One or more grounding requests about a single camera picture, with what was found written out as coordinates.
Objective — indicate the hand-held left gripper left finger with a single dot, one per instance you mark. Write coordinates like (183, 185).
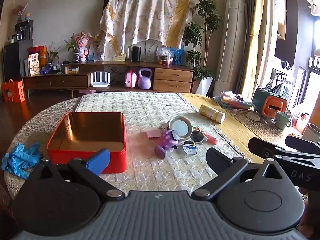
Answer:
(98, 161)

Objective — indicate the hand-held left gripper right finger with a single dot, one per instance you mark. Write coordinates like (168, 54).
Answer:
(216, 158)

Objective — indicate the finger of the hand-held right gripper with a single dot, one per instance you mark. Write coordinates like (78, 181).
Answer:
(262, 148)
(302, 143)

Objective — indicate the red tin box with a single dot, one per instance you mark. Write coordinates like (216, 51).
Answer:
(117, 162)

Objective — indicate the white sunglasses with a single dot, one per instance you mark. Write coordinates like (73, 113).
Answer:
(197, 137)

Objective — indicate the yellow white bottle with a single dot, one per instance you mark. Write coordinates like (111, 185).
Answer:
(211, 112)

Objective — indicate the round gold tin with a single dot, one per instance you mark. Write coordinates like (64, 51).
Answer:
(181, 127)

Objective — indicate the purple plastic toy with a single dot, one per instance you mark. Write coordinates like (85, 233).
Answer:
(167, 141)

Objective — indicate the white bin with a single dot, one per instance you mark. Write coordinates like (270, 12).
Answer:
(312, 132)

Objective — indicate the pump bottle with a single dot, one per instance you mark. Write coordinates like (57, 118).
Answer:
(302, 123)

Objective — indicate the yellow table runner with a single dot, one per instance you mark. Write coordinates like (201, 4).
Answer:
(237, 132)

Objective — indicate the green mug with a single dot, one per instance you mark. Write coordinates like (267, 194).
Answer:
(282, 120)

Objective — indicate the round coaster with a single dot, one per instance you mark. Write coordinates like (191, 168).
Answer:
(253, 116)

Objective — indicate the green orange desk organizer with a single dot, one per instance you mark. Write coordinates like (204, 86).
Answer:
(262, 100)

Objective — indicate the pink tray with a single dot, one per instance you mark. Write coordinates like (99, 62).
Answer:
(87, 91)

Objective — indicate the white planter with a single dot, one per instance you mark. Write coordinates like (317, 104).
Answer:
(205, 86)

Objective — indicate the quilted cream table mat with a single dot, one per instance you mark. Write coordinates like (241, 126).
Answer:
(150, 105)

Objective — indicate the white router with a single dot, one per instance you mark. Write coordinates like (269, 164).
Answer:
(100, 83)

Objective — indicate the blue rubber gloves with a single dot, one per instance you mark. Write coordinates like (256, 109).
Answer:
(20, 157)

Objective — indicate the pink toy case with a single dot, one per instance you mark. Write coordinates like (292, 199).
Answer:
(130, 80)

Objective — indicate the purple kettlebell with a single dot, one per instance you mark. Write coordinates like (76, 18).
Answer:
(144, 82)

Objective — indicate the wooden TV cabinet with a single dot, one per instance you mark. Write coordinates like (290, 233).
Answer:
(172, 75)

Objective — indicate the small white yellow box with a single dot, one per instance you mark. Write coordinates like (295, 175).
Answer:
(73, 70)

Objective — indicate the blue toy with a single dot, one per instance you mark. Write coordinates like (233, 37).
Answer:
(46, 70)

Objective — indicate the potted orchid plant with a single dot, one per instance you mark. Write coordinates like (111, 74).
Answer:
(76, 57)

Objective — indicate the orange gift box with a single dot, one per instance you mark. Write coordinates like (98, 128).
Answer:
(13, 91)

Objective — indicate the covered standing air conditioner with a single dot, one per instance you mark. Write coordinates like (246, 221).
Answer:
(230, 42)

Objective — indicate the black speaker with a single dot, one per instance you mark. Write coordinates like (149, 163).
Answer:
(136, 54)

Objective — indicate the small potted plant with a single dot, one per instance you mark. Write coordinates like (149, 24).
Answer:
(53, 55)

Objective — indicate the clear plastic bag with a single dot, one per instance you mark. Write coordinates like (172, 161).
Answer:
(165, 55)

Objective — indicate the printed snack bag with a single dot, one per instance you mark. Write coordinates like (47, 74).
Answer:
(34, 65)

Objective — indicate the pink plush doll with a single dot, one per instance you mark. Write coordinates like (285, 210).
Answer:
(83, 45)

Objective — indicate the yellow curtain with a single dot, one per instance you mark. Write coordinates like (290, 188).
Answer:
(257, 30)

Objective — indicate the orange red bag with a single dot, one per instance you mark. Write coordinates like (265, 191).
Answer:
(42, 55)

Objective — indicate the black cabinet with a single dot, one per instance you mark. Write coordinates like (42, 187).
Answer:
(12, 60)

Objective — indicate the tall green houseplant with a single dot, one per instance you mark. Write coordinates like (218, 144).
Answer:
(207, 17)

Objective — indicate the floral cover cloth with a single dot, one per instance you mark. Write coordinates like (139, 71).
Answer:
(142, 17)

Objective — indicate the black coffee machine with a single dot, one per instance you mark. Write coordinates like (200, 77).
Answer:
(23, 30)

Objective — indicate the small figurine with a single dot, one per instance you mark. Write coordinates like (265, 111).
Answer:
(29, 16)

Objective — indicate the black television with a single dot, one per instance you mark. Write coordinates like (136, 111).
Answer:
(108, 0)

